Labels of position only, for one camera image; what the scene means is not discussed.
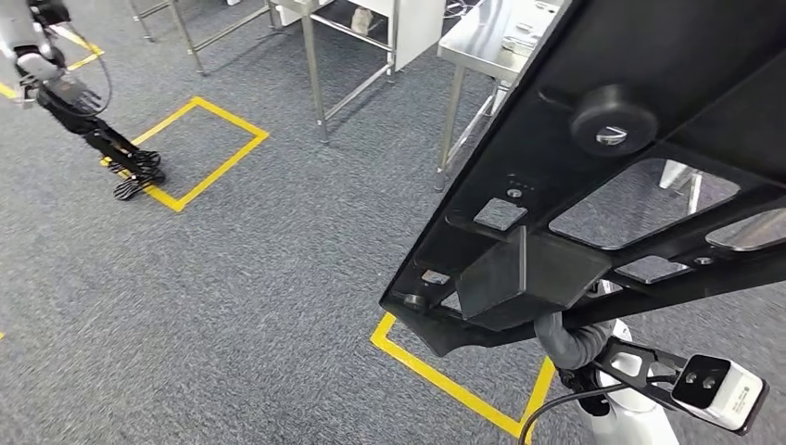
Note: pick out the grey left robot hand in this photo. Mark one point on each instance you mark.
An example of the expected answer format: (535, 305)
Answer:
(73, 101)

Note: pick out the white partition panel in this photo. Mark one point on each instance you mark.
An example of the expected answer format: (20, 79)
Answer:
(420, 31)

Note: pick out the yellow floor tape square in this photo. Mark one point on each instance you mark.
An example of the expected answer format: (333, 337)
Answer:
(430, 375)
(86, 45)
(196, 103)

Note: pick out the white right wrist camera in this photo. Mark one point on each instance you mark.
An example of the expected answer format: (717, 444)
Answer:
(731, 393)

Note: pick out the black plastic frame part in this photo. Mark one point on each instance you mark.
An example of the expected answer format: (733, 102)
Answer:
(675, 61)

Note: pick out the black right camera bracket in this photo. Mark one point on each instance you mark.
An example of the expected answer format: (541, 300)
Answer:
(651, 359)

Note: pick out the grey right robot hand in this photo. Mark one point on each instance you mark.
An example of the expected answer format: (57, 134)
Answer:
(552, 341)

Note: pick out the stainless steel side table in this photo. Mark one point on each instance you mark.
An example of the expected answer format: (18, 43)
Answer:
(184, 37)
(313, 73)

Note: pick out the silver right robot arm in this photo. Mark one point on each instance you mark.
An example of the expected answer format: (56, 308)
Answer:
(626, 417)

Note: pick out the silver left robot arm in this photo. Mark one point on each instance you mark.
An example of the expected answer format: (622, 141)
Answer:
(18, 24)

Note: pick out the stainless steel workbench table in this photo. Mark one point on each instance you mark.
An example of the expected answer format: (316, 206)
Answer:
(473, 43)

